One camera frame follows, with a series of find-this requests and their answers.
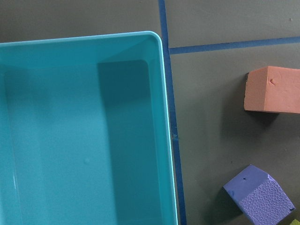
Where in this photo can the teal plastic bin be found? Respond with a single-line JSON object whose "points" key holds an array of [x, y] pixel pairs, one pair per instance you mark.
{"points": [[84, 132]]}

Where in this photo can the orange foam block left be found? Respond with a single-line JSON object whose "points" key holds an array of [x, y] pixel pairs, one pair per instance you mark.
{"points": [[273, 90]]}

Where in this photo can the purple foam block left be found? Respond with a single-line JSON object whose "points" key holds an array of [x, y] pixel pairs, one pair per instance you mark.
{"points": [[259, 196]]}

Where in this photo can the yellow foam block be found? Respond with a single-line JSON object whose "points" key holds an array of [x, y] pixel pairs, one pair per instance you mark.
{"points": [[295, 222]]}

